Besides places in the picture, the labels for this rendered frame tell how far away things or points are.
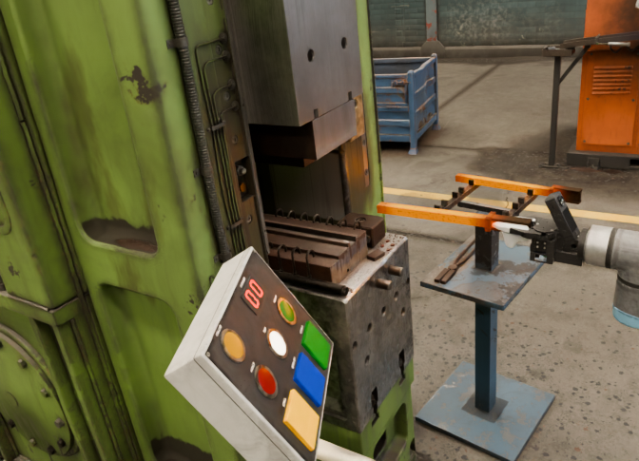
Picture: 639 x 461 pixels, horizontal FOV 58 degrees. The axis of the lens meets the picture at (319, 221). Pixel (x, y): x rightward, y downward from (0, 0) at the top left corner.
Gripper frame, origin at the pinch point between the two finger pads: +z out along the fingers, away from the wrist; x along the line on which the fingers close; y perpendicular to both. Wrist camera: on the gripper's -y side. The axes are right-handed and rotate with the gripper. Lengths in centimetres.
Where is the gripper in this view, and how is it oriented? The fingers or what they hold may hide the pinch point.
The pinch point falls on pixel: (498, 220)
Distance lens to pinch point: 147.3
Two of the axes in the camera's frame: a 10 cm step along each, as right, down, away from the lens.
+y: 1.0, 9.0, 4.2
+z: -8.3, -1.6, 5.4
